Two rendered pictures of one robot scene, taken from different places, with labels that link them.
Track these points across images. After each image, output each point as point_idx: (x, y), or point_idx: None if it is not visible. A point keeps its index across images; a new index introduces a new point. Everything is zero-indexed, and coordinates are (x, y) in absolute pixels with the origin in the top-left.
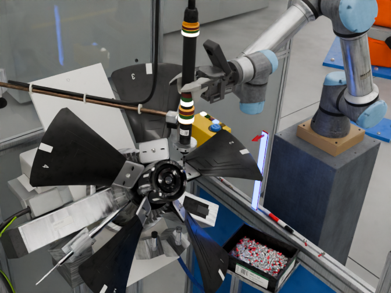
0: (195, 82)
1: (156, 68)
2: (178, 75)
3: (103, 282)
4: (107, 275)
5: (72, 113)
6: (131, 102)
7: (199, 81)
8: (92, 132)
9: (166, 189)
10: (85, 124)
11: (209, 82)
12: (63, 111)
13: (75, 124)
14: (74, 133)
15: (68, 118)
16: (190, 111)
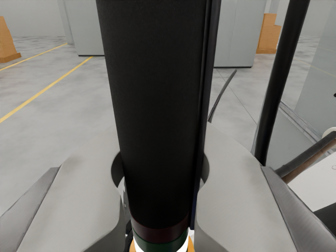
0: (99, 152)
1: (272, 70)
2: (229, 139)
3: (125, 185)
4: (125, 186)
5: (229, 80)
6: (281, 167)
7: (83, 177)
8: (210, 113)
9: (126, 240)
10: (217, 100)
11: (3, 217)
12: (233, 72)
13: (220, 93)
14: (215, 102)
15: (226, 83)
16: (131, 244)
